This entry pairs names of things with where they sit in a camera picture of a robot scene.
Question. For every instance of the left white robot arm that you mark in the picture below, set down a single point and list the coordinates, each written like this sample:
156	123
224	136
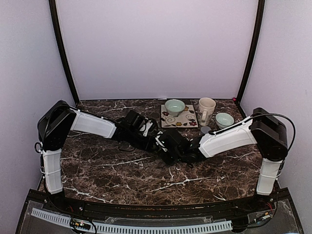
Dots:
63	121

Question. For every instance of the large grey-capped pill bottle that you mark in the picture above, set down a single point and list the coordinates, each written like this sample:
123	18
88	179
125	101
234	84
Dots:
205	130

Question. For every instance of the cream ceramic mug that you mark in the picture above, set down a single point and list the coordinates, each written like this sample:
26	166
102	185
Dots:
206	110

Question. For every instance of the black front rail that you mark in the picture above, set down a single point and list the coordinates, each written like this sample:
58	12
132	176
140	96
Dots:
237	208

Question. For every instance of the floral square ceramic plate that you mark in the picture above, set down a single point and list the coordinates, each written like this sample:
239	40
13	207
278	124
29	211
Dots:
187	119

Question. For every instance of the celadon bowl on table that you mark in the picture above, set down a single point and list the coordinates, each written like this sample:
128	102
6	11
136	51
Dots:
224	120

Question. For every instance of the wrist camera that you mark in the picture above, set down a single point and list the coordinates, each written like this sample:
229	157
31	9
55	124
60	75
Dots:
159	142
134	120

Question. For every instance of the white slotted cable duct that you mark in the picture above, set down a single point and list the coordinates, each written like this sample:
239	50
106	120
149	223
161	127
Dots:
114	225

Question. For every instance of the black frame post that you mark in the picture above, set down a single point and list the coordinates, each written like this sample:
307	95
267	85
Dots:
61	50
252	50

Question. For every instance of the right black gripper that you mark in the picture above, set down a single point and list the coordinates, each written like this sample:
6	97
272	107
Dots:
166	159

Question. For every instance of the celadon bowl on plate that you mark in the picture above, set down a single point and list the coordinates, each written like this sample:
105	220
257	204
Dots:
174	107

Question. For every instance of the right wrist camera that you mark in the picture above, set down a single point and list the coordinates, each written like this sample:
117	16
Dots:
159	142

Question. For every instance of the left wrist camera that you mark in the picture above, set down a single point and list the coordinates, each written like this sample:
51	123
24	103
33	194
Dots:
134	120

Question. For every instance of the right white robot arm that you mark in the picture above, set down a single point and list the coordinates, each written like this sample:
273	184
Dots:
261	128

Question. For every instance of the left black frame post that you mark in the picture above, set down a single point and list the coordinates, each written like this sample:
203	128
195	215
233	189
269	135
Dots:
61	50

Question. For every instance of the right black frame post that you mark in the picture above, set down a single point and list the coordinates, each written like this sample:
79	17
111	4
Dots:
252	50

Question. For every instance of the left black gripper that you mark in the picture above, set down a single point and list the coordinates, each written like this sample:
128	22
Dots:
148	146

